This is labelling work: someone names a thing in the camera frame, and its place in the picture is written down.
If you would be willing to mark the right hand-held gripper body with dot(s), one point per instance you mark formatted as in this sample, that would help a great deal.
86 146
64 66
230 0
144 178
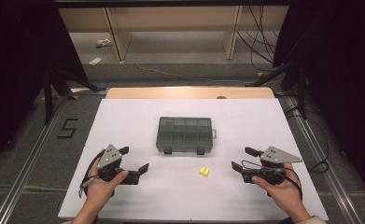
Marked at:
275 157

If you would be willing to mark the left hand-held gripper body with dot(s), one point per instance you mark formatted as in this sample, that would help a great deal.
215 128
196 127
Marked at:
108 157

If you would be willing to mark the yellow earplug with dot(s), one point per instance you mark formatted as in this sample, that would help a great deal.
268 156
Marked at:
202 170
206 172

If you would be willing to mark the grey plastic compartment box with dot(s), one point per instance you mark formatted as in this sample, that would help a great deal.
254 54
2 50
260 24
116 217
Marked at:
185 135

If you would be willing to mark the person's left hand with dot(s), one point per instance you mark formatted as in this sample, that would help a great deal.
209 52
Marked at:
101 191

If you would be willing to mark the person's right hand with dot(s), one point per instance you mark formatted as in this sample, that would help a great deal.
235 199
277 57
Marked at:
284 194

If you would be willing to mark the white board sheet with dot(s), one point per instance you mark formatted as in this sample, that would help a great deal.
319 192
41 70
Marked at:
183 199

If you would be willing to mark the light wooden table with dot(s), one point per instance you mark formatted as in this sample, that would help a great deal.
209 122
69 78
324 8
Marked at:
139 92

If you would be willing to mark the black tripod stand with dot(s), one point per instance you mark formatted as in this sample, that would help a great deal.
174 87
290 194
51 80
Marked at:
301 93
48 99

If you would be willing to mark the white flat floor piece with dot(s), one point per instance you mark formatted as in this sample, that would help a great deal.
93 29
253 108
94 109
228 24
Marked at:
95 61

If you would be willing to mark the dark curtain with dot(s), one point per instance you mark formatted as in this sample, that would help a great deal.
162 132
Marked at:
342 62
15 62

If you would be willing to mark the beige wooden shelf unit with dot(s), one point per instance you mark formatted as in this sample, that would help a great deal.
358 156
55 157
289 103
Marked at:
171 18

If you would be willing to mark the aluminium floor rail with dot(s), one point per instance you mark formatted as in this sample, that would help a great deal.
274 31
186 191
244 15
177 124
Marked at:
326 174
24 171

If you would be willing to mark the black frame beam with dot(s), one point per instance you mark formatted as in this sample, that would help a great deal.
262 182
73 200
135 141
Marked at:
171 3

